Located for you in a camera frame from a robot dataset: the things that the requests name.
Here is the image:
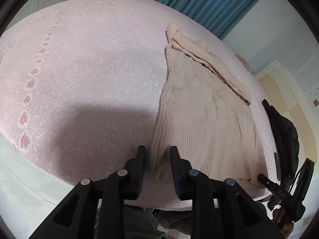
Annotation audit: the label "pink knitted sweater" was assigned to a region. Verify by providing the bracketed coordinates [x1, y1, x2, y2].
[149, 24, 268, 197]

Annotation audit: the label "person's right hand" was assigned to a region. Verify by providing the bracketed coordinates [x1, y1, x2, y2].
[270, 207, 296, 238]

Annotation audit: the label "black smartphone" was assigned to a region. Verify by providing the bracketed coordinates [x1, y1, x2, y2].
[274, 152, 282, 181]

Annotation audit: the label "black puffer jacket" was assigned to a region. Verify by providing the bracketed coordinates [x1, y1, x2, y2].
[262, 99, 299, 182]

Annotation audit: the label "camouflage trousers legs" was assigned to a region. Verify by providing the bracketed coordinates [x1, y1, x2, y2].
[94, 200, 197, 239]

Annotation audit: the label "cream wooden headboard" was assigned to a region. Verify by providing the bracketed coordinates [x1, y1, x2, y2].
[256, 61, 318, 163]

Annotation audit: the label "pink bed with patterned sheet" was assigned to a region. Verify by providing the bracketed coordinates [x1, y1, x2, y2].
[1, 0, 276, 197]

